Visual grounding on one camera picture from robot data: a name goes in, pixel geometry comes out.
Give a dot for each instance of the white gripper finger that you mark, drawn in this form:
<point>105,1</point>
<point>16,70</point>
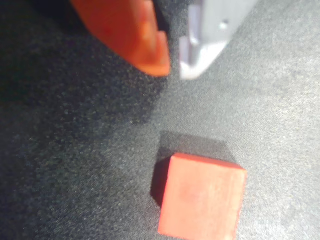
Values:
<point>212,30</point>

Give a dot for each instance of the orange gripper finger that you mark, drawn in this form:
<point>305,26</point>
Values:
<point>125,32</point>

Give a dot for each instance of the red wooden cube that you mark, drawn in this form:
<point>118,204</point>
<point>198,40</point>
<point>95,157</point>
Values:
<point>202,197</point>

